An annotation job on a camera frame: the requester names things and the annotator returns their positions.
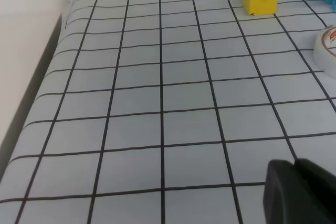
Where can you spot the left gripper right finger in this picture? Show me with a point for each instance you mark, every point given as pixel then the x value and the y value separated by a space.
pixel 321 183

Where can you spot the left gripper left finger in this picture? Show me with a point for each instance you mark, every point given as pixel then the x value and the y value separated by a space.
pixel 287 198

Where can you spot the white black-grid cloth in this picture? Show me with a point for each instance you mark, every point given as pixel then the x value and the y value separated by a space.
pixel 169 111

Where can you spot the left white tape roll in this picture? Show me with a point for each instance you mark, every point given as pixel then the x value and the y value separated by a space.
pixel 323 56

